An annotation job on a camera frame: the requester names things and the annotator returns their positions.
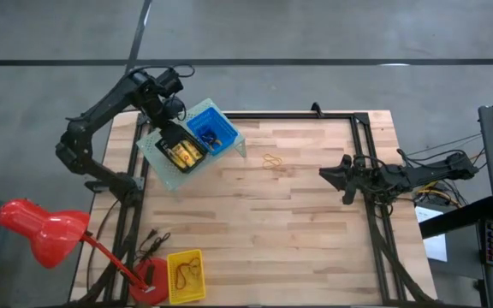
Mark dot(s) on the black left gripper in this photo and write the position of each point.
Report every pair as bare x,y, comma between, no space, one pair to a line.
167,111

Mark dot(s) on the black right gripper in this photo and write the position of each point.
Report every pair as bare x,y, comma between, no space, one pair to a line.
355,179

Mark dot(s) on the black plastic basket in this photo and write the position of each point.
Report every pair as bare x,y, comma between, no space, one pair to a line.
199,164

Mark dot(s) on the blue plastic basket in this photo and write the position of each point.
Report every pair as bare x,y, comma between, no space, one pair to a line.
225,128

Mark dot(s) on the yellow rubber band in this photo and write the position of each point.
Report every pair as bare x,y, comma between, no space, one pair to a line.
266,161

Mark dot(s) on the red rubber band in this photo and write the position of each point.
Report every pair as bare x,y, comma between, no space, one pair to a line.
178,276

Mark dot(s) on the yellow plastic basket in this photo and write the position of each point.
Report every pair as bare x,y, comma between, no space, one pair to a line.
186,295

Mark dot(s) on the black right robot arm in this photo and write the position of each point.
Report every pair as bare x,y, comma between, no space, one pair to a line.
417,175

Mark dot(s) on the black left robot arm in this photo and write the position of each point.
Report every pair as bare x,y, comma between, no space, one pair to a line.
101,107

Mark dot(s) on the black desk bar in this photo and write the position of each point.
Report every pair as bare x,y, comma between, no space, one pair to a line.
456,220

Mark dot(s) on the pink desk lamp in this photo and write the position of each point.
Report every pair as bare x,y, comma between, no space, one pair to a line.
45,233

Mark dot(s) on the green perforated metal shelf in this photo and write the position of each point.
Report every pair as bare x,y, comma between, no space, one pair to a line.
165,175

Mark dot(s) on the white paper sheet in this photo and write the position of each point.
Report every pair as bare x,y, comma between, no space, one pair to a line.
437,250

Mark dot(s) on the black frame clamp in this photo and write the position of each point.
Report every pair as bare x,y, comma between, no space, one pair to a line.
316,109

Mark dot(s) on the black aluminium table frame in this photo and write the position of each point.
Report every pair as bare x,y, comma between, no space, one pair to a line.
272,115

